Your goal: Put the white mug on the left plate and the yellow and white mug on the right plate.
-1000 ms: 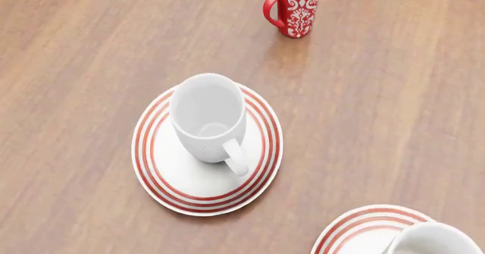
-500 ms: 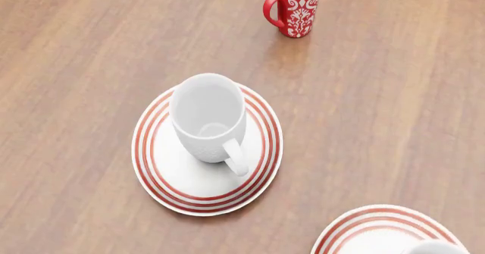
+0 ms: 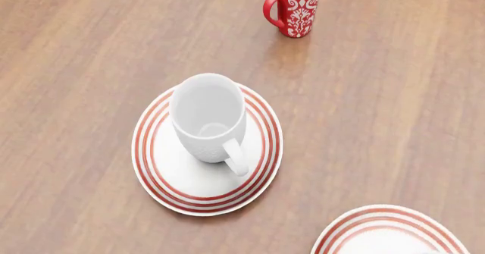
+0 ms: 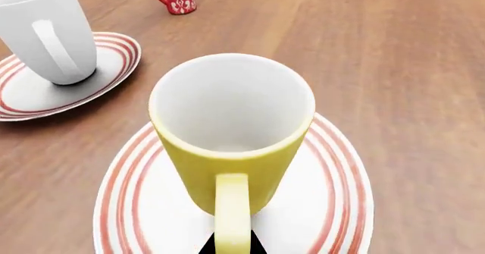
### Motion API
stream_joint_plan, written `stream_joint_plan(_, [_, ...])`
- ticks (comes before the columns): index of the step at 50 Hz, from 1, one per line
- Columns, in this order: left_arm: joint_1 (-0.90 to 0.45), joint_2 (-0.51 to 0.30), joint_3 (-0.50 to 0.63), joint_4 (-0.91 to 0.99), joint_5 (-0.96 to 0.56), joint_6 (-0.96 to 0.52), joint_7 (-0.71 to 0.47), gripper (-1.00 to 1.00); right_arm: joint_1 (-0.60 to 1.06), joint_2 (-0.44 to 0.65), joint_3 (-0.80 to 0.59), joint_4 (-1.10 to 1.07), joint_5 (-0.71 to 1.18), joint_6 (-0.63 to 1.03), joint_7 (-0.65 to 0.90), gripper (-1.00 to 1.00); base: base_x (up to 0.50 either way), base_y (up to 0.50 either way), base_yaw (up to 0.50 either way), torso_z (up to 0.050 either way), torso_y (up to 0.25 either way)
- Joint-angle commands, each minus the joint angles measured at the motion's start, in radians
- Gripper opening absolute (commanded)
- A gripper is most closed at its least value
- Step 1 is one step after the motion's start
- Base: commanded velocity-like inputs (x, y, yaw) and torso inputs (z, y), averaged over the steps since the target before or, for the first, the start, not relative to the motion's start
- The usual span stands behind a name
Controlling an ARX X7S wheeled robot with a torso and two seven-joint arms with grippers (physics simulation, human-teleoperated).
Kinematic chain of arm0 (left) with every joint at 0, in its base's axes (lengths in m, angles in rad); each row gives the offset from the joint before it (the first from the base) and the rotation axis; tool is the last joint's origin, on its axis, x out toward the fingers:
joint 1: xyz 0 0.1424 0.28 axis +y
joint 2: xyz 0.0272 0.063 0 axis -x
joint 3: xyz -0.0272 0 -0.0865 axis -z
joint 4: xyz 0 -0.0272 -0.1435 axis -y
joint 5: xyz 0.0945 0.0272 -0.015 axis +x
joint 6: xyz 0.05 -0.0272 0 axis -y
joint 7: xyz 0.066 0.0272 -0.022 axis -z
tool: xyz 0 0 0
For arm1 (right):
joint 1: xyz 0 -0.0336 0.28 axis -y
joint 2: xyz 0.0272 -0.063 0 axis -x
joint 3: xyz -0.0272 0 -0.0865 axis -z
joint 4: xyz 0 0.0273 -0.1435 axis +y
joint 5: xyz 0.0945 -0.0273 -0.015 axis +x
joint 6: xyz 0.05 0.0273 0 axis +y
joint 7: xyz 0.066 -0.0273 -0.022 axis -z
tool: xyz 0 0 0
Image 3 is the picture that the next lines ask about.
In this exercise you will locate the red mug with white pattern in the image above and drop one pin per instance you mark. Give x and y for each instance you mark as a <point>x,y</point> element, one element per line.
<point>299,12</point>

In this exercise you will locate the white ceramic mug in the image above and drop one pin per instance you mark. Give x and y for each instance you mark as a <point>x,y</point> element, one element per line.
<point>206,106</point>

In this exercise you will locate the white plate with red rings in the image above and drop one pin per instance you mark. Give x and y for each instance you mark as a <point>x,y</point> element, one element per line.
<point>197,185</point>
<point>379,231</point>

